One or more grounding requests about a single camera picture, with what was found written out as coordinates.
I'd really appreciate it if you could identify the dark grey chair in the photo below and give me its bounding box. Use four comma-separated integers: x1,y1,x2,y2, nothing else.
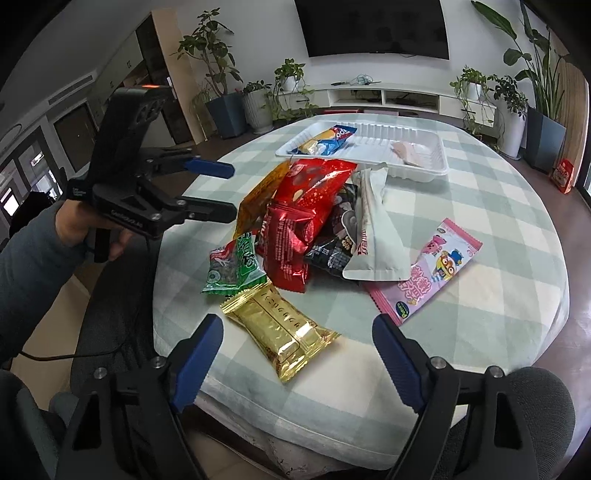
69,249,160,372

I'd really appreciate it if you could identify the plant in tall white pot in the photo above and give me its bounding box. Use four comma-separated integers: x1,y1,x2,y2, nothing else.
488,74,530,161

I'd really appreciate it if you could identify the white plastic tray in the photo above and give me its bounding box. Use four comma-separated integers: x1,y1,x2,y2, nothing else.
276,121,450,184

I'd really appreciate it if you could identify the white snack packet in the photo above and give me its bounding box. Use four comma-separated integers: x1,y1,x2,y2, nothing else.
342,164,411,282

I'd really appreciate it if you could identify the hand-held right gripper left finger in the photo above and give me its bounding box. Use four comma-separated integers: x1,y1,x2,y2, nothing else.
55,314,225,480

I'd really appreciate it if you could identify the black cable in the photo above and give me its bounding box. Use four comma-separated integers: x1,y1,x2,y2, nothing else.
18,237,153,361

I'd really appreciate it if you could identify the red bag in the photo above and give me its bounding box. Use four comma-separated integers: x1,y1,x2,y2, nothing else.
549,158,577,193

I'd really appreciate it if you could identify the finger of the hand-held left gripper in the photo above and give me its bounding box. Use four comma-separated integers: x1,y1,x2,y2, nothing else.
139,148,235,180
175,196,238,225

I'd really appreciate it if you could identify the dark wooden shelving unit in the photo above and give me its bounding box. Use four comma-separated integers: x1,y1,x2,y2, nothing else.
136,9,205,145

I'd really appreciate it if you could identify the broad-leaf plant in blue pot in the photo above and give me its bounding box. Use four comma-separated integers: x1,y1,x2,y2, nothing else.
471,0,570,174

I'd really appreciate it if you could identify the dark door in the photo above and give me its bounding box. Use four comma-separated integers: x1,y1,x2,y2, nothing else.
52,104,99,172

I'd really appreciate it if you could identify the gold foil snack packet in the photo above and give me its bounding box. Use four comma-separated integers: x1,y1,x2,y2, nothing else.
219,281,341,385

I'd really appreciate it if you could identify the grey fabric seat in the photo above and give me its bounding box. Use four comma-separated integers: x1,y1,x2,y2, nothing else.
450,367,576,480

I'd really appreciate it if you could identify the large red snack packet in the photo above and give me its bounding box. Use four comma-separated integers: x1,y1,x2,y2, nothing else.
272,158,358,241

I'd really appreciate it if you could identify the trailing plant in white pot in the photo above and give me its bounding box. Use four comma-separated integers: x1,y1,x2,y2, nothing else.
450,67,496,136
268,59,320,123

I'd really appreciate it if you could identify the wooden board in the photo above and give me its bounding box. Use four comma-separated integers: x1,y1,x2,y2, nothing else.
556,62,590,185

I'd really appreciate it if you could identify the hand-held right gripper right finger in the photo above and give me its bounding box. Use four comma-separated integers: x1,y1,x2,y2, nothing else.
372,314,541,480

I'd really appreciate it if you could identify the person's left forearm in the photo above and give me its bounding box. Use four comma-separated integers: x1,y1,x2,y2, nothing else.
0,203,90,370

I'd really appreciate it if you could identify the leafy tree in blue pot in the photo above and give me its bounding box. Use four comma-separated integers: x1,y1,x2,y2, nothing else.
175,9,249,140

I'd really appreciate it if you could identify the person's left hand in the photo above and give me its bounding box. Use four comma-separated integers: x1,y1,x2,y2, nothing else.
55,202,136,261

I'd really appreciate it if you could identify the white television cabinet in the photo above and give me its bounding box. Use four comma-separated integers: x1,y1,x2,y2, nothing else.
277,83,499,126

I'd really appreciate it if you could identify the small red foil packet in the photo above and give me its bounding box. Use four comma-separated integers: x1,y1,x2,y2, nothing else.
257,200,320,294

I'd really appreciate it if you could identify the pink cartoon snack packet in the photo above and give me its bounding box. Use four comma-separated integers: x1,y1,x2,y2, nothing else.
362,218,483,327

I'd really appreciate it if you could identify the black wall television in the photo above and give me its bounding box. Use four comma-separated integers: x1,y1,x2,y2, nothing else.
294,0,450,61

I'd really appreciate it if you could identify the wall air vent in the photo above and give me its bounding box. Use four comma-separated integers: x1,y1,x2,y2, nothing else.
48,76,93,105

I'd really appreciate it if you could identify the blue snack packet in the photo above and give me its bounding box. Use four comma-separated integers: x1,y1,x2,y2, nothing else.
288,124,358,157

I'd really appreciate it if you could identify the plant in ribbed white pot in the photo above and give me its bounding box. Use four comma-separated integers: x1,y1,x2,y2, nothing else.
241,80,276,134

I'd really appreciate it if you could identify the orange snack packet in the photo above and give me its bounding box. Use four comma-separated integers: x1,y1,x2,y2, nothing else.
235,159,294,238

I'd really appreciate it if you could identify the green snack packet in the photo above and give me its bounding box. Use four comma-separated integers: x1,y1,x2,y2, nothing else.
201,231,269,296

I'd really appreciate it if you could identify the green checkered tablecloth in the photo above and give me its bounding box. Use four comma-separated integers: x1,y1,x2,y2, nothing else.
152,113,570,472

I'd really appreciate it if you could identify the black snack packet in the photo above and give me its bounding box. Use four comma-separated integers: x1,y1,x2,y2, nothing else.
305,182,366,278

